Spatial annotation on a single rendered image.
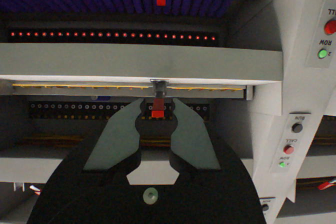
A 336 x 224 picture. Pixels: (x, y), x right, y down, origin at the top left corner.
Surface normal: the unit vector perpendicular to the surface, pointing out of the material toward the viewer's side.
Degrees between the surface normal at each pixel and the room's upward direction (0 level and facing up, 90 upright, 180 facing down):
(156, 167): 107
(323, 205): 163
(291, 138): 90
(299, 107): 90
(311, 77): 90
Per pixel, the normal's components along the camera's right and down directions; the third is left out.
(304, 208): 0.02, -1.00
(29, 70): 0.04, 0.00
